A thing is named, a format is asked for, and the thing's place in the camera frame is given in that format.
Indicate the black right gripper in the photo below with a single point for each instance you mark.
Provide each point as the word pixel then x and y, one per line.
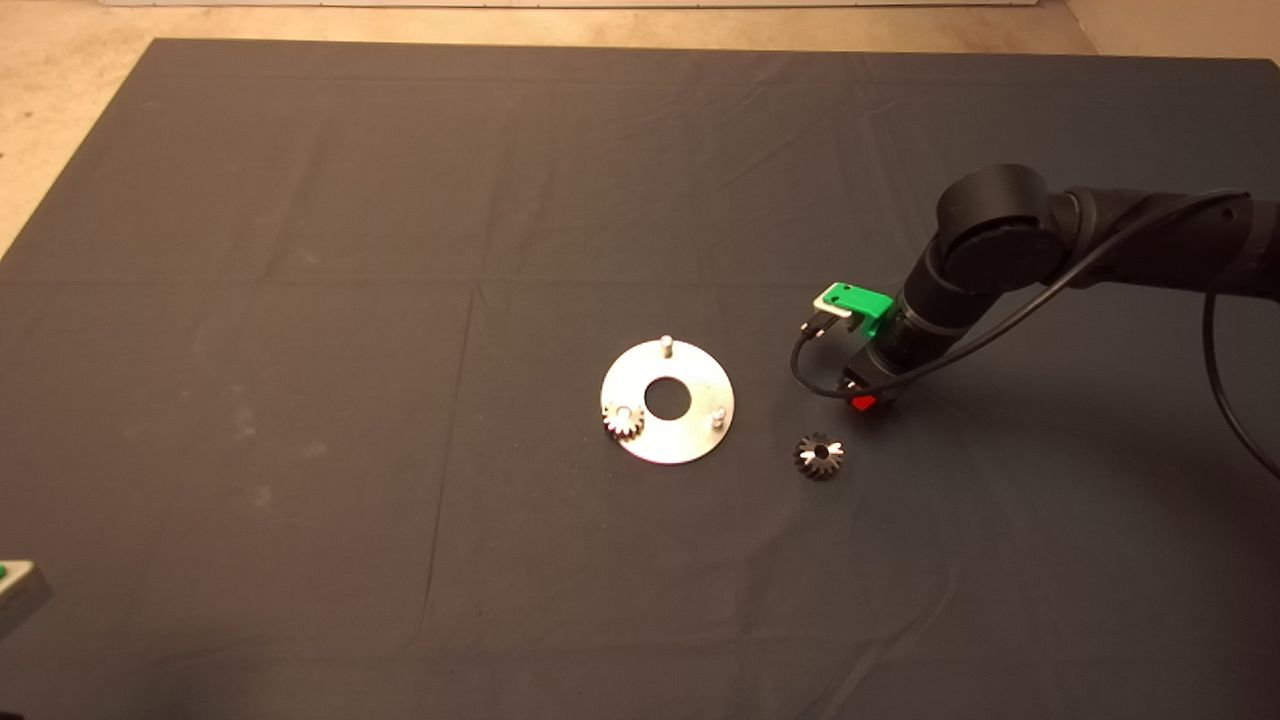
pixel 875 375

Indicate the small steel planetary gear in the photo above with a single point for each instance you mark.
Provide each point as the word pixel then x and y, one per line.
pixel 818 456
pixel 623 421

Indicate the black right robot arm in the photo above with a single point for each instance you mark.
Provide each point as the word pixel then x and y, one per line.
pixel 1150 240

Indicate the round metal carrier plate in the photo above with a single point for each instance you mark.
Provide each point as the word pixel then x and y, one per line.
pixel 690 440

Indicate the dark grey table cloth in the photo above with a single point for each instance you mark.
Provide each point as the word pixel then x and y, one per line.
pixel 400 200

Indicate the green right camera mount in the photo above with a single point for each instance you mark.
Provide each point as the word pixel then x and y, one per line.
pixel 862 303

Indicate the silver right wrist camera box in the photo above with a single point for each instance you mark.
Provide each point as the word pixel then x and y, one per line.
pixel 828 305

